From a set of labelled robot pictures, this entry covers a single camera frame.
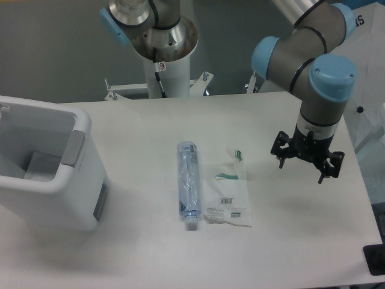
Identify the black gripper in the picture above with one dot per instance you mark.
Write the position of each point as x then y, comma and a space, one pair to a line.
307, 148

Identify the white green plastic wrapper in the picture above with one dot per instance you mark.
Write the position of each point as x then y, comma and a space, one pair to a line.
225, 191

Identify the clear blue plastic bottle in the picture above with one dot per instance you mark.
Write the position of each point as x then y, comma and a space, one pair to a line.
188, 180

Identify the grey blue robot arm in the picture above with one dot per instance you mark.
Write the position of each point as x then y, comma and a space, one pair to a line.
126, 20

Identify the white trash can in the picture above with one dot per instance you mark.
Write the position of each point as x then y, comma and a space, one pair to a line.
51, 172

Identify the white umbrella with lettering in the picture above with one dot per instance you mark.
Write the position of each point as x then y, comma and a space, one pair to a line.
365, 90

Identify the black device at table edge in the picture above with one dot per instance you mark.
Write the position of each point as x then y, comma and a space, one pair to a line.
374, 255

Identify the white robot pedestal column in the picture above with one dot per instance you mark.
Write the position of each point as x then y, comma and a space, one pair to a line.
166, 58

